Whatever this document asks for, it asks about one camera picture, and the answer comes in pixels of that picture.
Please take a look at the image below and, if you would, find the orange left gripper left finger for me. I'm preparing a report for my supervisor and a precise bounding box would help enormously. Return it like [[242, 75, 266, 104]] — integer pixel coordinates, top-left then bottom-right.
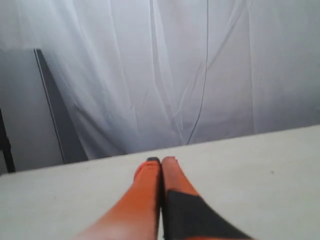
[[76, 157, 161, 240]]

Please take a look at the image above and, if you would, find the black stand at left edge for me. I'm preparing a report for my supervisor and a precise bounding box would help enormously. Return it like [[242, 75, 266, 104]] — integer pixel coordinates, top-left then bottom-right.
[[0, 112, 16, 173]]

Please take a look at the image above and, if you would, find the white backdrop cloth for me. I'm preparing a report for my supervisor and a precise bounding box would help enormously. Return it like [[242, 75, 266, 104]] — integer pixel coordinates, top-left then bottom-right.
[[0, 0, 320, 171]]

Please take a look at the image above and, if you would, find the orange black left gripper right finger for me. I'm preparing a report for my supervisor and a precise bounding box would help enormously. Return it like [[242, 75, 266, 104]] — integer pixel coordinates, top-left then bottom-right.
[[161, 156, 252, 240]]

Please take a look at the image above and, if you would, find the dark leaning board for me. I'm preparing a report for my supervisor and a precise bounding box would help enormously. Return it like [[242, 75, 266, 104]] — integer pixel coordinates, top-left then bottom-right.
[[33, 48, 88, 164]]

